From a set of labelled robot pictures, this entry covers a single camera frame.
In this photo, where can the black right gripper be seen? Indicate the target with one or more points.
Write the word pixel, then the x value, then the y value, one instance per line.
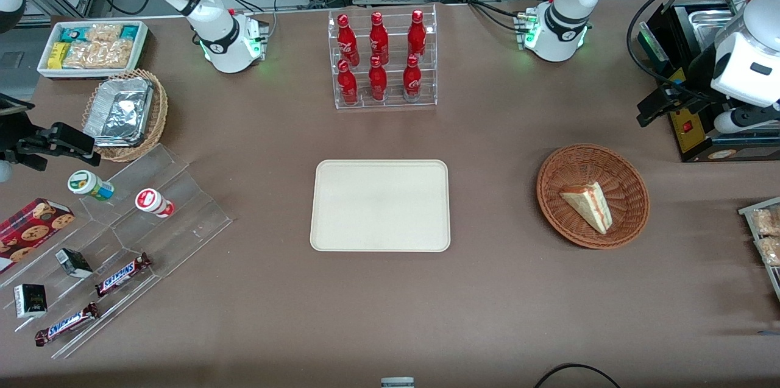
pixel 13 135

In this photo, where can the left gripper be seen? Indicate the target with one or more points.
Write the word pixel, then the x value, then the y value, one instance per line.
pixel 698 79

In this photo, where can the triangular sandwich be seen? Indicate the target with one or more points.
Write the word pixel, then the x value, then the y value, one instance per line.
pixel 588 204

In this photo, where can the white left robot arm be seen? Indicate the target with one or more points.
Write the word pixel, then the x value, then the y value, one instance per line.
pixel 557 28

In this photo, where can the light wicker basket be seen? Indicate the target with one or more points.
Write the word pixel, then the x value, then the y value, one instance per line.
pixel 157 120

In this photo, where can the brown wicker basket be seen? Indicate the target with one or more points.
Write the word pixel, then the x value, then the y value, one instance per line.
pixel 563 217

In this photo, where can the grey snack tray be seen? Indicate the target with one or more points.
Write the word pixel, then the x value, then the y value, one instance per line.
pixel 774 281

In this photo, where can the beige rectangular tray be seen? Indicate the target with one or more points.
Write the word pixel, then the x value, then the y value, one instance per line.
pixel 381 205

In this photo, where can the black food warmer showcase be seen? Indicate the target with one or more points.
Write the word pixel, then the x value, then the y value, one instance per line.
pixel 679 132

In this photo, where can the green label yogurt cup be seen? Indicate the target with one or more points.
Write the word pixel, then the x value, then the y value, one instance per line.
pixel 88 184

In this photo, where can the aluminium foil container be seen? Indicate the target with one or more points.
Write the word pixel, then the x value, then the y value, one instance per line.
pixel 119 111

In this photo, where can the steel food pan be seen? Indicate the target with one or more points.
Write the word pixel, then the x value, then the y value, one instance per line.
pixel 710 25

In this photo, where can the yellow snack pack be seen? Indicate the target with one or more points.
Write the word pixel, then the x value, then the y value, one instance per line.
pixel 58 55

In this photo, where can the large clear cracker bag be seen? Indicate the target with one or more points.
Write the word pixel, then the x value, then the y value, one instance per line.
pixel 100 54

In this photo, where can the red cookie box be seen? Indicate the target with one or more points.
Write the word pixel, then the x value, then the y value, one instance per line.
pixel 30 232

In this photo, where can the red label yogurt cup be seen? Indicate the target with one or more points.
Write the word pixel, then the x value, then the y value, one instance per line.
pixel 152 201

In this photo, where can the teal snack pack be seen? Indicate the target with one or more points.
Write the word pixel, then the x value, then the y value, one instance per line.
pixel 73 33
pixel 130 32

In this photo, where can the small clear cracker bag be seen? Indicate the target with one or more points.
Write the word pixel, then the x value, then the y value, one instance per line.
pixel 103 33

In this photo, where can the white plastic snack bin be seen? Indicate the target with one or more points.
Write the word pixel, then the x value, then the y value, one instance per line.
pixel 143 41

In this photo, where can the clear acrylic stepped display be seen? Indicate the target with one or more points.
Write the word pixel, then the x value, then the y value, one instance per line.
pixel 183 223

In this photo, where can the snickers chocolate bar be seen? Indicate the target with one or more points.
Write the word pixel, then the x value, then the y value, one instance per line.
pixel 122 275
pixel 67 324

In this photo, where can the clear pastry bag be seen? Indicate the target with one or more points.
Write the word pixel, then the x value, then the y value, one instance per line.
pixel 766 221
pixel 770 251

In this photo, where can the small black white box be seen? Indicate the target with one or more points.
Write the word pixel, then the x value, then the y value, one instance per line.
pixel 30 301

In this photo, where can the red cola bottle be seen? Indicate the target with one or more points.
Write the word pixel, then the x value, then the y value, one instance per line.
pixel 347 39
pixel 378 38
pixel 417 35
pixel 412 80
pixel 347 84
pixel 378 82

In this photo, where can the clear acrylic bottle rack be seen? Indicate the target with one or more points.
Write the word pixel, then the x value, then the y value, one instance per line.
pixel 393 98

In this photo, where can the grey device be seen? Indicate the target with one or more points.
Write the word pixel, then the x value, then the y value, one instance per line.
pixel 397 382

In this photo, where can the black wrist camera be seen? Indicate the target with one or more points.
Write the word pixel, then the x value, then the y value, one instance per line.
pixel 707 74

